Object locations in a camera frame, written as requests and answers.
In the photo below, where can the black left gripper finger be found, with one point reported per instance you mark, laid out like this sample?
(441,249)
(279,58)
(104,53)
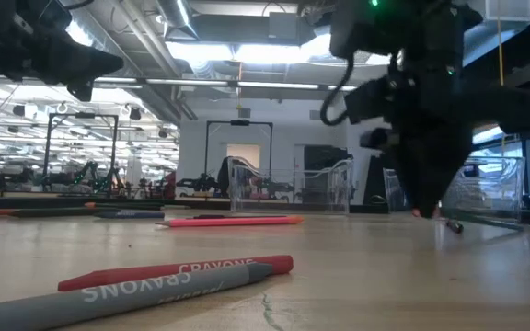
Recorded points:
(85,62)
(80,92)

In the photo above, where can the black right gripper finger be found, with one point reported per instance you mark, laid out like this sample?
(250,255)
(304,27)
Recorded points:
(428,179)

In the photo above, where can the dark blue crayon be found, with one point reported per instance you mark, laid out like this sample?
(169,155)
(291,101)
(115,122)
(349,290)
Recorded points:
(129,214)

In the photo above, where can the red crayon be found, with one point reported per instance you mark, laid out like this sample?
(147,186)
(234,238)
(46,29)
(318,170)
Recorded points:
(108,277)

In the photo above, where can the pink pencil orange eraser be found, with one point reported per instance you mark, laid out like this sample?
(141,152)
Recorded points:
(228,222)

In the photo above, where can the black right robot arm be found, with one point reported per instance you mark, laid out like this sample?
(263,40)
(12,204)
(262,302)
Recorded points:
(407,27)

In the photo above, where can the background black robot arm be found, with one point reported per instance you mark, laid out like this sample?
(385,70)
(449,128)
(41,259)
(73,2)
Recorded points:
(200,183)

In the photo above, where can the black room divider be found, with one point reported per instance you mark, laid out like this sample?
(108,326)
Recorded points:
(375,184)

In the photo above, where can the clear plastic bin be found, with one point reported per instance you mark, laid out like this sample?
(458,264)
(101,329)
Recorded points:
(486,188)
(292,184)

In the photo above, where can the long linear ceiling lamp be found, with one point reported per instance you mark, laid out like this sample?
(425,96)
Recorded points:
(269,85)

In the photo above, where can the grey ceiling unit box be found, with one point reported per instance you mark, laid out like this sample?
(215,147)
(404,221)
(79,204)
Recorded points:
(283,25)

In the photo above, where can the grey crayon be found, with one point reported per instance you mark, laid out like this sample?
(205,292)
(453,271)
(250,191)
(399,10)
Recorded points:
(131,294)

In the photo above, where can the black gantry frame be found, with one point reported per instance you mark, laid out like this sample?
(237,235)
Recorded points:
(239,122)
(48,147)

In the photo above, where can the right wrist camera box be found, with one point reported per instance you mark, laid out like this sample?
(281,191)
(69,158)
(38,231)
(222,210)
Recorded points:
(371,101)

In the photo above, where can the black table frame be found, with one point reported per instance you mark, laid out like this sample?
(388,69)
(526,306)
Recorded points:
(39,200)

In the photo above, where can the grey wall vent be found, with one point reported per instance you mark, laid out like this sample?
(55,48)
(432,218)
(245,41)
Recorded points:
(315,115)
(244,113)

